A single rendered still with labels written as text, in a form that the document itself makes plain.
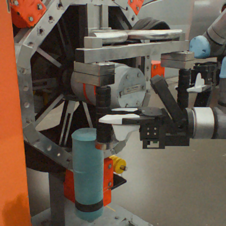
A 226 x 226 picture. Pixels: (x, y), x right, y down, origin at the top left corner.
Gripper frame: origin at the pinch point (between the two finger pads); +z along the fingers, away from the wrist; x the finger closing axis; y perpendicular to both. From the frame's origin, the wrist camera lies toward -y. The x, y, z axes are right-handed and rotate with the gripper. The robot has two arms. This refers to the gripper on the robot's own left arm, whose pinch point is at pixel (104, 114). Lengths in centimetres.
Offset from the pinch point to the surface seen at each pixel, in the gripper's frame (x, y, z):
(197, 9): 262, -30, -87
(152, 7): 78, -26, -19
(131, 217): 64, 75, -11
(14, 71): -26.6, -14.5, 11.2
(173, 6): 90, -27, -31
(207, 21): 254, -18, -96
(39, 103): 46, 10, 27
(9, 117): -27.6, -8.4, 12.1
